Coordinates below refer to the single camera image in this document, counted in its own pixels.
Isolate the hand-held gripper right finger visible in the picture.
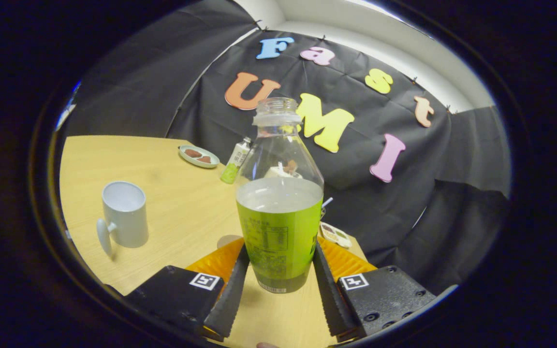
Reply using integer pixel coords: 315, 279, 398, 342
312, 236, 438, 339

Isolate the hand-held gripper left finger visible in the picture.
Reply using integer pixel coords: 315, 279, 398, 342
124, 237, 250, 341

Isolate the green label juice bottle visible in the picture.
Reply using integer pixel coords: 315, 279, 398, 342
235, 97, 325, 294

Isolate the pale grey cup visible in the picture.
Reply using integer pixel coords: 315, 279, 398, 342
96, 181, 149, 258

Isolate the small green white bottle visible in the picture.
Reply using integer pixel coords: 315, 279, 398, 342
220, 136, 252, 185

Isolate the white divided dish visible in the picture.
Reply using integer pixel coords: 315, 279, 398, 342
319, 222, 352, 249

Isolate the wooden table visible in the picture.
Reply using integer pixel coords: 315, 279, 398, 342
59, 135, 368, 348

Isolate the pale green plate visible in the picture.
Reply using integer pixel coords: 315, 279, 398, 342
178, 145, 220, 169

